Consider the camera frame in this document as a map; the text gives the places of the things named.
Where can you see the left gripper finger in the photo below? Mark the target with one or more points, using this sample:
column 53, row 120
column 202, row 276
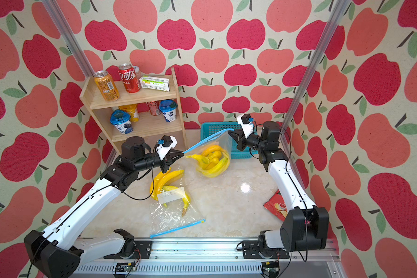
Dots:
column 175, row 154
column 169, row 161

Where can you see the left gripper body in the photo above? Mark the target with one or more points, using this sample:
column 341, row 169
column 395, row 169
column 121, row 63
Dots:
column 152, row 160

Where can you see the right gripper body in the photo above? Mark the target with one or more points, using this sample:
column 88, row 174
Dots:
column 253, row 142

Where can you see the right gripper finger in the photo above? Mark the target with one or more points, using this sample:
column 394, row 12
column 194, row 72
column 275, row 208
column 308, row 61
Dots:
column 233, row 134
column 236, row 144

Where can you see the zip-top bag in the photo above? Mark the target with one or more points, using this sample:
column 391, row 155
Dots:
column 215, row 139
column 166, row 220

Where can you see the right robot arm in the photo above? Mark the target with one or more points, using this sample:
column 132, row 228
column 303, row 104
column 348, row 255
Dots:
column 306, row 225

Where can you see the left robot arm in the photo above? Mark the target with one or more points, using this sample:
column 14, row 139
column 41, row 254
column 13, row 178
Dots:
column 57, row 251

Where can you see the red chips bag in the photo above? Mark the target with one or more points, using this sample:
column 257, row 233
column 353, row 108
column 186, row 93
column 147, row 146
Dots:
column 277, row 206

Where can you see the teal plastic basket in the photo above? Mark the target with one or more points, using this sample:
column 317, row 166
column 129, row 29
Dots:
column 210, row 128

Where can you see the wooden shelf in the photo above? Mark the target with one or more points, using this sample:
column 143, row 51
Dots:
column 149, row 127

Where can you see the blue yogurt cup right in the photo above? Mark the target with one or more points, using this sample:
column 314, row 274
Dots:
column 168, row 109

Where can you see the blue yogurt cup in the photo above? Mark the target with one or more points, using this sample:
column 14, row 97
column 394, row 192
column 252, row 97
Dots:
column 168, row 109
column 121, row 121

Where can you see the small red can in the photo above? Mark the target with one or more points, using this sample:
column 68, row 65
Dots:
column 154, row 108

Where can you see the blue yogurt cup left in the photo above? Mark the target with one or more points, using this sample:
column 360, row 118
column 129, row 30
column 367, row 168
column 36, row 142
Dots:
column 121, row 121

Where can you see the yellow yogurt cup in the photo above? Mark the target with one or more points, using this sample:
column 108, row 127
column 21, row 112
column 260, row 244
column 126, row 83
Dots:
column 132, row 110

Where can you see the green white box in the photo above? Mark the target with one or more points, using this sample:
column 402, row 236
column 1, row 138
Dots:
column 154, row 82

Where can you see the orange soda can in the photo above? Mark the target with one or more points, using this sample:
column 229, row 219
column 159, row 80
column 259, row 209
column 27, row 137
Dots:
column 106, row 85

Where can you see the red cola can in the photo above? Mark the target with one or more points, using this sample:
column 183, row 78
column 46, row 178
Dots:
column 128, row 77

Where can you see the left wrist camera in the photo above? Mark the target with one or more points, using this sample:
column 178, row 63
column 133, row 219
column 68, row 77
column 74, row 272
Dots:
column 164, row 145

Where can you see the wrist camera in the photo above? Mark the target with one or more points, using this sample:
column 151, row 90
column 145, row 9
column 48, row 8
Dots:
column 247, row 123
column 164, row 145

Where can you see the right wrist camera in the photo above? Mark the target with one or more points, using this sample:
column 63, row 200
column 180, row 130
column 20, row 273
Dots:
column 247, row 123

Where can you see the right aluminium corner post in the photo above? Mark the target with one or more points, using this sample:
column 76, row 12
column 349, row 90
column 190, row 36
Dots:
column 319, row 53

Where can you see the aluminium corner post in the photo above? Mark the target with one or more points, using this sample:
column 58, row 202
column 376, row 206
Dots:
column 60, row 21
column 319, row 53

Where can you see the aluminium front rail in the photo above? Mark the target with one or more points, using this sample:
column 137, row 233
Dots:
column 199, row 256

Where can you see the left aluminium corner post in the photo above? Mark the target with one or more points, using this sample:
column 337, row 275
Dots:
column 60, row 21

